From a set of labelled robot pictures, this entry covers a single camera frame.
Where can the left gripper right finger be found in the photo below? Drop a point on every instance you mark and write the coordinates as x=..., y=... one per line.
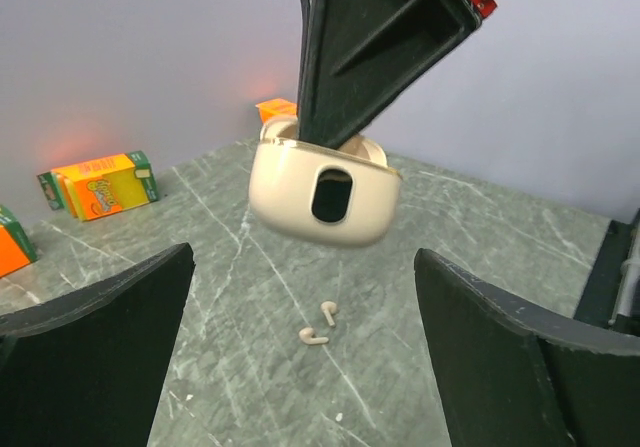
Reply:
x=512, y=373

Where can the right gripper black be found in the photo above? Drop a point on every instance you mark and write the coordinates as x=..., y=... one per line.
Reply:
x=358, y=56

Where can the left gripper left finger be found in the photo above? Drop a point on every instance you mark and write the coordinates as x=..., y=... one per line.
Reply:
x=87, y=368

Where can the pink earbud charging case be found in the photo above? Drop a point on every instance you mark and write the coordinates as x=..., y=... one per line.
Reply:
x=344, y=198

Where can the pink earbud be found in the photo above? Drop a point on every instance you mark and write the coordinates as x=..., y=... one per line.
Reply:
x=308, y=336
x=329, y=310

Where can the orange juice box back right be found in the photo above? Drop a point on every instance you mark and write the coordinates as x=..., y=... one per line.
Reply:
x=274, y=108

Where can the orange juice box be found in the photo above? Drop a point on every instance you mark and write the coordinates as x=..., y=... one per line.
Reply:
x=274, y=108
x=16, y=249
x=101, y=187

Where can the orange juice box back left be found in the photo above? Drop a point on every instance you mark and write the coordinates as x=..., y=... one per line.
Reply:
x=16, y=249

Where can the orange juice box back middle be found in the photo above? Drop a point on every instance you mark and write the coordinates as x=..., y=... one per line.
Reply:
x=101, y=187

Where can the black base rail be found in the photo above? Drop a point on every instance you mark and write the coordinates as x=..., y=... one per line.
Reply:
x=610, y=298

